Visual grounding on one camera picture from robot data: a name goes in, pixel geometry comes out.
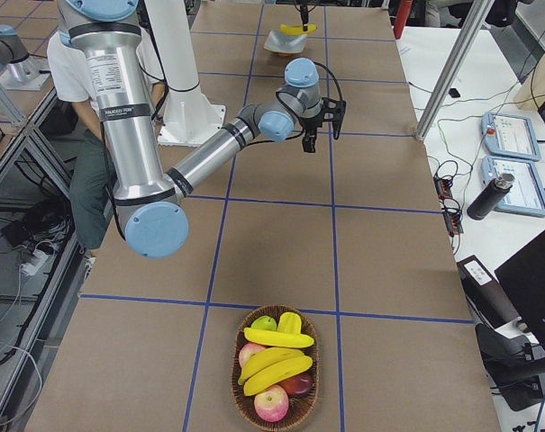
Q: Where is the green apple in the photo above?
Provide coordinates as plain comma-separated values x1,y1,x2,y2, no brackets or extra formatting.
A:
250,315,277,331

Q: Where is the square blue-green ceramic plate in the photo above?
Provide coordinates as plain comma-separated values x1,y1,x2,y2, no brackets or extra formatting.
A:
264,30,307,56

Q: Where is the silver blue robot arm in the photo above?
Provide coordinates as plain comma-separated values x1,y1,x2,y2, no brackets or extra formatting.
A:
58,1,346,258

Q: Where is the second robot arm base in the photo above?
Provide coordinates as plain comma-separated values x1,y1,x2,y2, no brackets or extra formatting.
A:
0,24,50,91

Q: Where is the pink apple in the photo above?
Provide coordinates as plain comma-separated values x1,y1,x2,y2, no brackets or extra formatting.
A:
254,384,289,422
238,342,265,368

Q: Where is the teach pendant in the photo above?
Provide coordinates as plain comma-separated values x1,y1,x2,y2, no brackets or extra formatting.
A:
481,156,545,217
481,112,541,162

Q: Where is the lower teach pendant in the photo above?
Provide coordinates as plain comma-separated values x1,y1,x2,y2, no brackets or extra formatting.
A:
481,156,545,217

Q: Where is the black box with white label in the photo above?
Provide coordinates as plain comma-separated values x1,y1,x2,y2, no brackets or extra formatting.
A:
457,255,521,328

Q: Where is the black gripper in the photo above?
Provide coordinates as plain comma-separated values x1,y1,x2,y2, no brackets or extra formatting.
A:
307,97,346,140
299,4,309,32

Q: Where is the black computer monitor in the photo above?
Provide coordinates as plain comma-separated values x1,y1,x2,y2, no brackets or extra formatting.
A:
495,230,545,348

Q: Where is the pink apple in front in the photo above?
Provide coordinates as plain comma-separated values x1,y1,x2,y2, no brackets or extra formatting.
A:
254,384,289,422

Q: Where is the seated person in white shirt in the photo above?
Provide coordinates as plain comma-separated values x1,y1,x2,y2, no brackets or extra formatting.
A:
46,26,168,251

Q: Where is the yellow banana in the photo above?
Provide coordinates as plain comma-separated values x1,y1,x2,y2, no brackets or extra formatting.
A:
243,328,315,348
238,347,304,385
243,355,313,396
279,23,317,36

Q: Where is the white power strip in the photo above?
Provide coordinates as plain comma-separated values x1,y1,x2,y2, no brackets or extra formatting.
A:
20,249,54,276

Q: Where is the red fire extinguisher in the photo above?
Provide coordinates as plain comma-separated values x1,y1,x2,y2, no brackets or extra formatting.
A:
393,0,413,40

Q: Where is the aluminium frame post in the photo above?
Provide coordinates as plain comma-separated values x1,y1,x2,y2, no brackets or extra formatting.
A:
415,0,494,141

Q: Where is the upper teach pendant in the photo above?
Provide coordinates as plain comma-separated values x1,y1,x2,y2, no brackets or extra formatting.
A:
481,112,541,162

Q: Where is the dark red apple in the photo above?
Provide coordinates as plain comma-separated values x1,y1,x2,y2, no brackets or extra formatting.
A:
279,373,314,397

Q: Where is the woven wicker basket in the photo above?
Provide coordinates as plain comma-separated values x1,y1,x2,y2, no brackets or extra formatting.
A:
231,305,319,431

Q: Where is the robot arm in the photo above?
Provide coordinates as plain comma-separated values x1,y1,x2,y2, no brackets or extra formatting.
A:
294,0,316,34

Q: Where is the small circuit board with wires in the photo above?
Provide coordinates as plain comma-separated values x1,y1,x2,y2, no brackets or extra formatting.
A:
433,175,463,238

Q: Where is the pink apple at left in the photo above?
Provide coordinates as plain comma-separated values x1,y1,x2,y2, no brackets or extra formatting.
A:
238,342,265,368

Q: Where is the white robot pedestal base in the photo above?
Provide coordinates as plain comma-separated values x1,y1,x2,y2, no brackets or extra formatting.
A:
145,1,226,147

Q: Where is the black thermos bottle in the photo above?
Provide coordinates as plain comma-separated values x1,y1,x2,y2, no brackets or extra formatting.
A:
467,173,515,221

